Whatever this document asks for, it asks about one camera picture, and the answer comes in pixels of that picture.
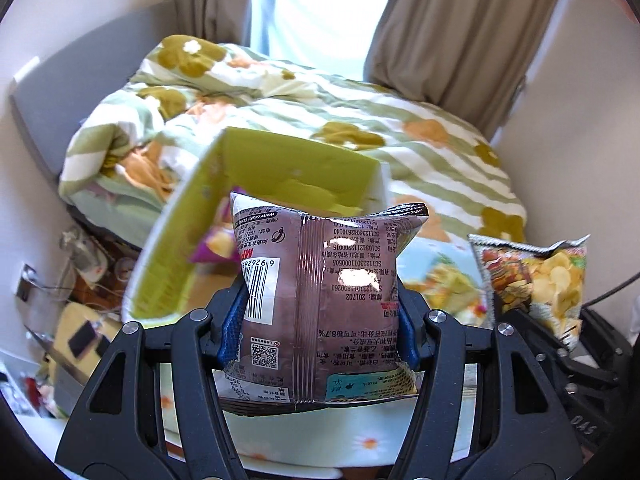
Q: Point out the beige right curtain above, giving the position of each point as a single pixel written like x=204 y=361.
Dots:
x=468 y=57

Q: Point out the grey potato chips bag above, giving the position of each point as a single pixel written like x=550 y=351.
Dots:
x=547 y=283

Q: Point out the grey headboard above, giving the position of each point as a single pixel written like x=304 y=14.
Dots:
x=54 y=97

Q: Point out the floral striped duvet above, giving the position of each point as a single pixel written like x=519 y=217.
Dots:
x=144 y=138

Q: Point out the purple snack bag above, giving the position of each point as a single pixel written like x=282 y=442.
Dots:
x=218 y=244

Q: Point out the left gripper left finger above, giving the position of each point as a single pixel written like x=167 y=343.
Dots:
x=116 y=428

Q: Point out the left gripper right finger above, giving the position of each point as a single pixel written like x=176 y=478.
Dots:
x=520 y=429

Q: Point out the yellow cushion with phone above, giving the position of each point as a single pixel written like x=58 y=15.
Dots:
x=82 y=335

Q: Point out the green cardboard box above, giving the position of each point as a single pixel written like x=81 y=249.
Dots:
x=260 y=168

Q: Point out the brown snack bag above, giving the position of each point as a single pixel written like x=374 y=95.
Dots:
x=321 y=323

